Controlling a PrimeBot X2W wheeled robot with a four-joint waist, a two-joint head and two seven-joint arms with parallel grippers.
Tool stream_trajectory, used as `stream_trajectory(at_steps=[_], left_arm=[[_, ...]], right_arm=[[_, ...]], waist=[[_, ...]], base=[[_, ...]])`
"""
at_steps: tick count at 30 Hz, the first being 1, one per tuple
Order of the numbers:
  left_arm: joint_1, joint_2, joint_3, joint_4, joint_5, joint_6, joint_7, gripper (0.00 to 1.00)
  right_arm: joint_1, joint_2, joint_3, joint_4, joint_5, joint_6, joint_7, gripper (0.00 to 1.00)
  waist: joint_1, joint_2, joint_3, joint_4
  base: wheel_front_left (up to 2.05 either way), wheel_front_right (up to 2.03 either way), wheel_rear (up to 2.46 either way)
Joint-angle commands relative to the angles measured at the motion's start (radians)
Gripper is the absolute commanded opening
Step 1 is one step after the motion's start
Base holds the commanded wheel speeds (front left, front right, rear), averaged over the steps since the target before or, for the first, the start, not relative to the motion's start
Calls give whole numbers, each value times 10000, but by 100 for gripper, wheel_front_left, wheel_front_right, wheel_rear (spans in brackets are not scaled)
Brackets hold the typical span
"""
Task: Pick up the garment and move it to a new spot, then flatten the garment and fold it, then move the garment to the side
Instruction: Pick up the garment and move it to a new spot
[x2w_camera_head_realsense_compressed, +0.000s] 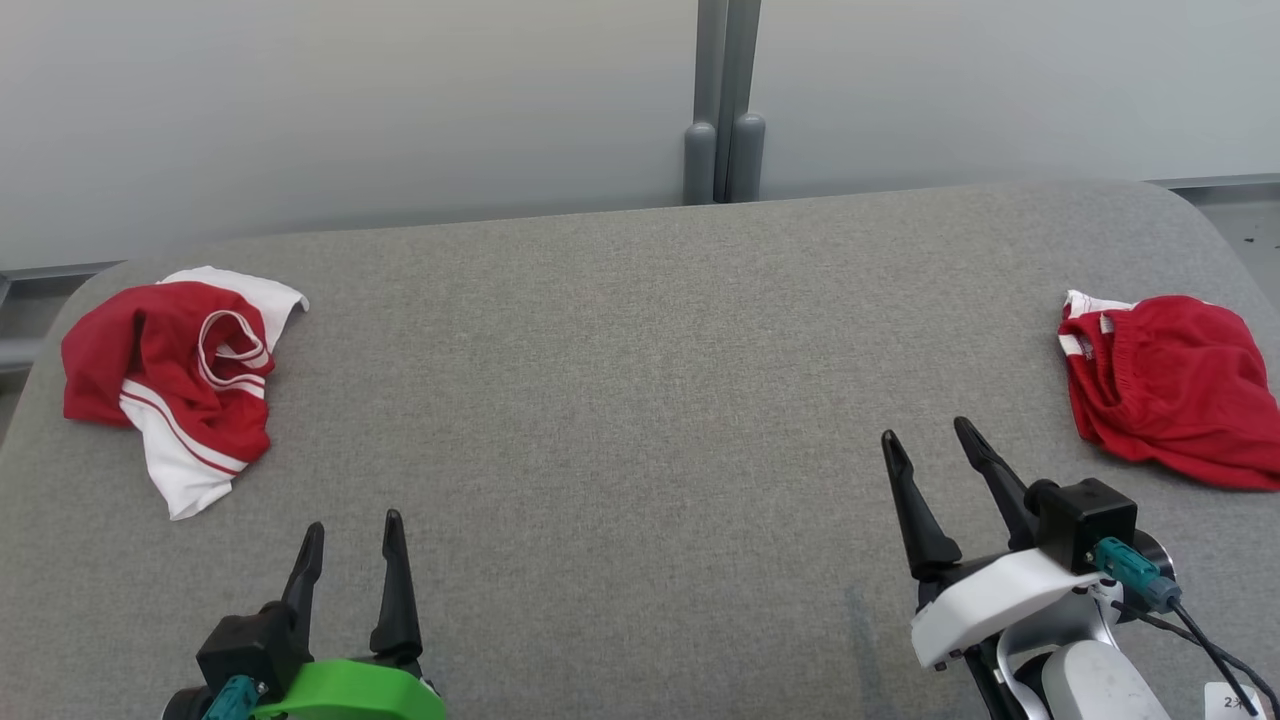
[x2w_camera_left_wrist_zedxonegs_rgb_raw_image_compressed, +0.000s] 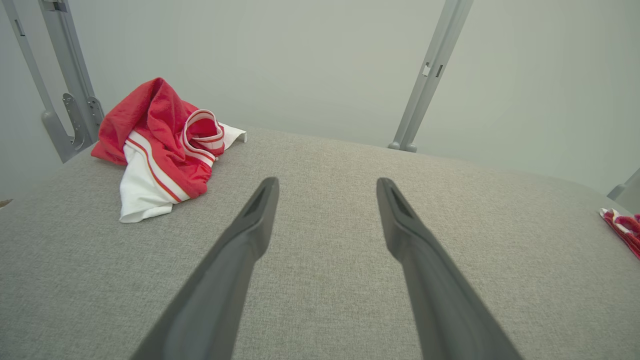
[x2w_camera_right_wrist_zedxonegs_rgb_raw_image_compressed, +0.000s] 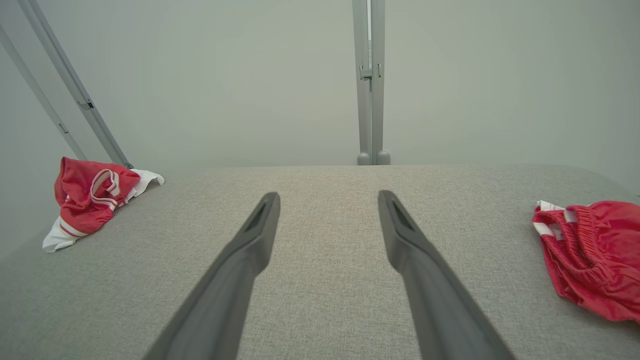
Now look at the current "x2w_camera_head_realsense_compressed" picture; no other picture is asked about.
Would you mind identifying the right camera cable teal plug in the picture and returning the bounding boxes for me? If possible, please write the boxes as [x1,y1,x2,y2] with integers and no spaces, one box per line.
[1093,538,1280,720]

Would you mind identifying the grey fabric sofa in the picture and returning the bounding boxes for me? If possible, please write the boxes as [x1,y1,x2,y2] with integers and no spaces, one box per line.
[0,180,1280,720]

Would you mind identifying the small white printed label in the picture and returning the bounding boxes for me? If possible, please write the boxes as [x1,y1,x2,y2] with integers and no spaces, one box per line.
[1205,683,1269,720]

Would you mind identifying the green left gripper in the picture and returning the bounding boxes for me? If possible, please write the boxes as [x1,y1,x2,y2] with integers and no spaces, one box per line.
[250,510,446,720]

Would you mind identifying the red shorts with white stripe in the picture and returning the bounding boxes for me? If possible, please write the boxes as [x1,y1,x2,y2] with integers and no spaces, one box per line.
[1058,290,1280,491]

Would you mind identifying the grey partition base rail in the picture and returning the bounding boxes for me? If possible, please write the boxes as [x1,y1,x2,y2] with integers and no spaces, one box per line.
[1145,173,1280,191]
[0,262,121,371]

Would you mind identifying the left camera cable teal plug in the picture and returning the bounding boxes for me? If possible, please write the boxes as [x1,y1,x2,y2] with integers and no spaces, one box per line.
[200,675,266,720]

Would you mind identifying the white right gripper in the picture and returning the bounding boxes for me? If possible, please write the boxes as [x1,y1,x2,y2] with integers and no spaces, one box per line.
[881,417,1101,669]

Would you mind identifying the grey partition post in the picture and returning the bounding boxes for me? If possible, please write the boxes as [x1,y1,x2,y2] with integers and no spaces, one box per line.
[722,0,766,203]
[684,0,723,206]

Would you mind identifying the camera cable teal plug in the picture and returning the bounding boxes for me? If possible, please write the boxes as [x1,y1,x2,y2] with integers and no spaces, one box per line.
[1093,538,1280,720]
[200,675,266,720]

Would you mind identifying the red shirt with white sleeves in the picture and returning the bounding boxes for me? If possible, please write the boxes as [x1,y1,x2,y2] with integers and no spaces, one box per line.
[62,266,309,521]

